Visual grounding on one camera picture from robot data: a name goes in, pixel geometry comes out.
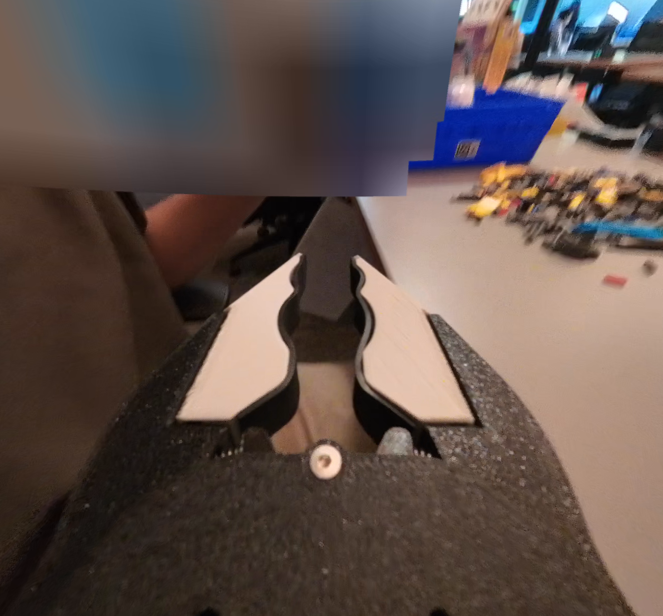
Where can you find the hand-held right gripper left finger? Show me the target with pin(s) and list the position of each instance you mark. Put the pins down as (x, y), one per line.
(238, 357)

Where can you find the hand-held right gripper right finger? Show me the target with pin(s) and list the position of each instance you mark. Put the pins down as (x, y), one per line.
(414, 357)

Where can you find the pile of small building parts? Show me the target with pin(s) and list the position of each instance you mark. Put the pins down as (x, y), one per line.
(570, 196)

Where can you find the person's left forearm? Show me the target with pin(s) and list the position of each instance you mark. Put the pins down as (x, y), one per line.
(197, 233)

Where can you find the red connector pin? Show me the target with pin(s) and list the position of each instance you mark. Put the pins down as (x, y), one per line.
(615, 280)

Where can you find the blue plastic bin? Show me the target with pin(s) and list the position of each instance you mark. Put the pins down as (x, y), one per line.
(497, 129)

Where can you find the blue part separator tool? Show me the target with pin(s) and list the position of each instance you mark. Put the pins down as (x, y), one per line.
(621, 230)

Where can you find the cardboard toy box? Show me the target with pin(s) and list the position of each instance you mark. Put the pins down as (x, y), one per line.
(502, 52)

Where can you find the black pole stand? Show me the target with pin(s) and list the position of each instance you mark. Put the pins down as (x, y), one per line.
(554, 5)

